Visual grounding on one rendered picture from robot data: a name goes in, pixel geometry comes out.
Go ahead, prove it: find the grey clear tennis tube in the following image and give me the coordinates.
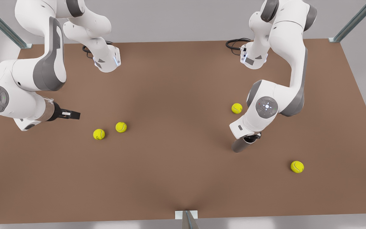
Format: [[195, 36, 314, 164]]
[[232, 136, 254, 153]]

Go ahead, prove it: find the black cable loop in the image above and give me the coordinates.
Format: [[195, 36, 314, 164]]
[[226, 38, 253, 56], [82, 41, 114, 59]]

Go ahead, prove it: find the silver frame post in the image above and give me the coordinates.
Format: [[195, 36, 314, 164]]
[[0, 0, 33, 49], [175, 210, 199, 229], [328, 0, 366, 43]]

